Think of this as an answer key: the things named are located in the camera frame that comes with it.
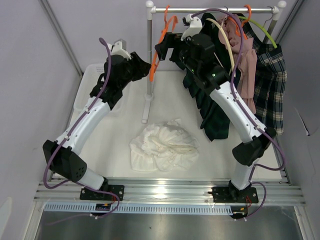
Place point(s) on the green plaid skirt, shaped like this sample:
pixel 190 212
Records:
pixel 215 122

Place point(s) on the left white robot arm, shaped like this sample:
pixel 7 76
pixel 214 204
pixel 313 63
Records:
pixel 63 155

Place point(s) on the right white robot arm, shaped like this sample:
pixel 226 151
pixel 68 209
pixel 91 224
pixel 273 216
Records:
pixel 215 81

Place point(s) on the white cloth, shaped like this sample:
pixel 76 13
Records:
pixel 164 147

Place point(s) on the metal clothes rack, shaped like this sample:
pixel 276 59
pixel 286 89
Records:
pixel 151 10

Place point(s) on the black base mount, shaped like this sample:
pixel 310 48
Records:
pixel 224 194
pixel 116 189

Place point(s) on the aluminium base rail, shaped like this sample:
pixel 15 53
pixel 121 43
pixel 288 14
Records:
pixel 171 191

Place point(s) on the slotted cable duct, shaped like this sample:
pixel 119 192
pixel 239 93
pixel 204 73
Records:
pixel 130 208

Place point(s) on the navy beige plaid skirt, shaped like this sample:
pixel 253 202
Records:
pixel 270 81

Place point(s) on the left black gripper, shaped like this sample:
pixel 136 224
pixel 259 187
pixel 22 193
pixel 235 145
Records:
pixel 140 66

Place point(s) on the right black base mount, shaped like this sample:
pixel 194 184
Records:
pixel 224 194

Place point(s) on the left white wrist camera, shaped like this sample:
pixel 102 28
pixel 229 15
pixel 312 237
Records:
pixel 119 47

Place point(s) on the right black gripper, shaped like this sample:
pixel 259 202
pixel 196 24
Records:
pixel 169 41

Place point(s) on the white plastic basket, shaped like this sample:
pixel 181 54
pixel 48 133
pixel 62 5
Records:
pixel 89 80

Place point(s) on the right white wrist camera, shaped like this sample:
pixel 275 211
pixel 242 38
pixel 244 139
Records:
pixel 194 26

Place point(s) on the lime green hanger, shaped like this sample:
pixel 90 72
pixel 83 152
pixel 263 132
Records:
pixel 269 37

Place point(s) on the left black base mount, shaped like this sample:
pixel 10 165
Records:
pixel 116 189

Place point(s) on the cream wooden hanger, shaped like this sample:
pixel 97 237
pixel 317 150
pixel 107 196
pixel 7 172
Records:
pixel 226 42

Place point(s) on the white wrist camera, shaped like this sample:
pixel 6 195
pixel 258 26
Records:
pixel 194 26
pixel 119 47

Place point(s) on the orange hanger with pink skirt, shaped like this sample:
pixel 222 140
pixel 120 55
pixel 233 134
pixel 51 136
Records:
pixel 237 29

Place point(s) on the pink pleated skirt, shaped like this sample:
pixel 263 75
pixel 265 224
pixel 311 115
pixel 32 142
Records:
pixel 247 62

